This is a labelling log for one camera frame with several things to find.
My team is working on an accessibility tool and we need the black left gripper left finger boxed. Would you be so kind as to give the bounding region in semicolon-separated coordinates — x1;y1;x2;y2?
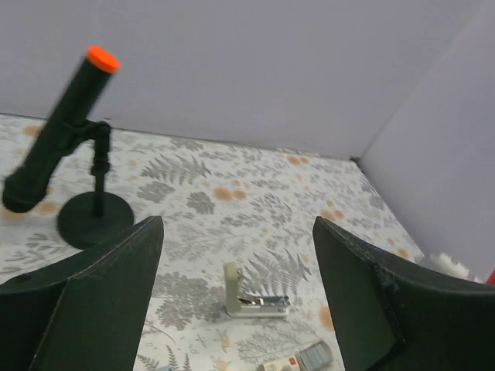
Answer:
1;216;164;370

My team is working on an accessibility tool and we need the staple tray with staples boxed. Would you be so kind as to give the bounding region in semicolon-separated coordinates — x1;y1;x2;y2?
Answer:
295;340;333;371

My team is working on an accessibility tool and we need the black microphone desk stand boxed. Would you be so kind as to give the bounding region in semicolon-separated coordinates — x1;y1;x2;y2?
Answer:
56;121;135;250

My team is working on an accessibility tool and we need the black microphone orange tip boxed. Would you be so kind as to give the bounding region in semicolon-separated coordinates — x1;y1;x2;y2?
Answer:
2;45;120;213

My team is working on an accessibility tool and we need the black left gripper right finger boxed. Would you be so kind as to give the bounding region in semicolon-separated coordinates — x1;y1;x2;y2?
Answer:
312;217;494;370

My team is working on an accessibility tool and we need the beige green stapler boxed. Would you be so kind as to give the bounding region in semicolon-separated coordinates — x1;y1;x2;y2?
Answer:
224;262;291;318

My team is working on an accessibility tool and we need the white staple box sleeve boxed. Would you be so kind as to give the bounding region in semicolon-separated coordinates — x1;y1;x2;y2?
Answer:
257;356;302;371

